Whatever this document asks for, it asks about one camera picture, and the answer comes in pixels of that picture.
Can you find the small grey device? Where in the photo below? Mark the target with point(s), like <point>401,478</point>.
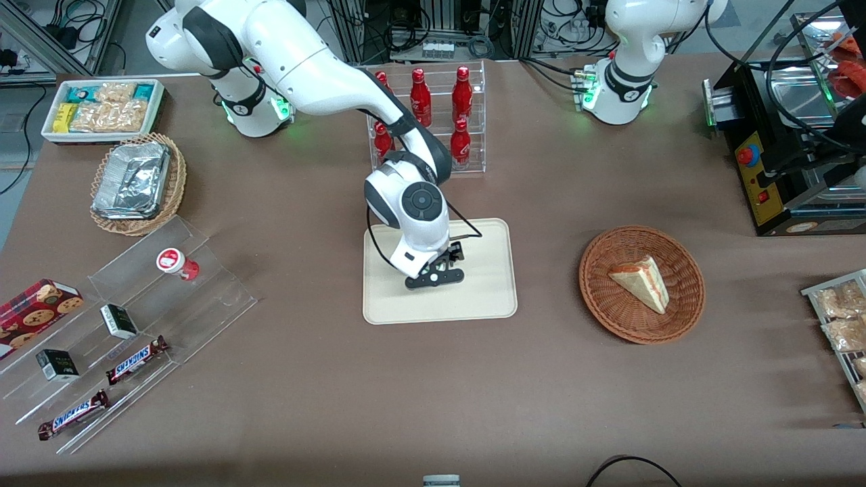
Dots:
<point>441,481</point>

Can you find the red plaid cookie box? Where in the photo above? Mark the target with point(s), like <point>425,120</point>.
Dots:
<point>34,314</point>

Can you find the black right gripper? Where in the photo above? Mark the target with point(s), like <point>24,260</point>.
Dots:
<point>454,252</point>

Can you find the black sealing machine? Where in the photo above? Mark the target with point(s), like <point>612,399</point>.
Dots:
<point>778,182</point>

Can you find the oval tan wicker basket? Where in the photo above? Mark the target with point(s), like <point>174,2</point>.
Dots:
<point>177,182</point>

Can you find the white snack bin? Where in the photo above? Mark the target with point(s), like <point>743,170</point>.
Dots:
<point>51,135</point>

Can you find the beige plastic tray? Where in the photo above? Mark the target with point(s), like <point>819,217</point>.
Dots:
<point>487,291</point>

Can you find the brown Snickers bar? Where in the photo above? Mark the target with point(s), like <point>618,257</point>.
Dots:
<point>73,414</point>
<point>135,360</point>

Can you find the clear bag of crackers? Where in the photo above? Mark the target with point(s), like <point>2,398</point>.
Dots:
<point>108,117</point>
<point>115,91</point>

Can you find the yellow snack pack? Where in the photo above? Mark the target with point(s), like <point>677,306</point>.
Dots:
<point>64,118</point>

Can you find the red cola bottle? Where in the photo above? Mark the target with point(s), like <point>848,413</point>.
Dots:
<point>420,98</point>
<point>382,141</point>
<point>381,77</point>
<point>462,95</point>
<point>460,144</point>

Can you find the wrapped triangle sandwich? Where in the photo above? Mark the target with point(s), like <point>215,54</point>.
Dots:
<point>643,284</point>

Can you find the white power strip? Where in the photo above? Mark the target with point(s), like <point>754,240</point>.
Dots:
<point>438,49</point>

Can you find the clear acrylic bottle rack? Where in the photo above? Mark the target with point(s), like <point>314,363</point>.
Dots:
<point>473,162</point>

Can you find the red gum bottle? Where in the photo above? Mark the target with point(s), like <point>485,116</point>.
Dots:
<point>174,263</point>

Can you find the silver foil tray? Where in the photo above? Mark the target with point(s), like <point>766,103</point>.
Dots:
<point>132,179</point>

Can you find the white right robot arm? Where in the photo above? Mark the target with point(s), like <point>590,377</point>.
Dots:
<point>304,54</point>

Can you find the clear bag of snacks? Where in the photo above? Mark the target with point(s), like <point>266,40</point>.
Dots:
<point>839,301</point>
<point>846,335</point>

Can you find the clear acrylic stepped stand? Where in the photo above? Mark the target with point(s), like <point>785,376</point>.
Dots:
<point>196,304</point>

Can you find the small black box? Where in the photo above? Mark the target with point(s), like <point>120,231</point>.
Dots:
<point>119,322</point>
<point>57,365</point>

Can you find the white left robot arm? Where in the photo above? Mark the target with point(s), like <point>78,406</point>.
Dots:
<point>626,40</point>

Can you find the round brown wicker basket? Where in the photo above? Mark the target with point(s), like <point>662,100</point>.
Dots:
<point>622,318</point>

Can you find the teal snack pack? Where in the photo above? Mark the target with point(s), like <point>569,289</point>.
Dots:
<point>143,93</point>
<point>82,93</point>

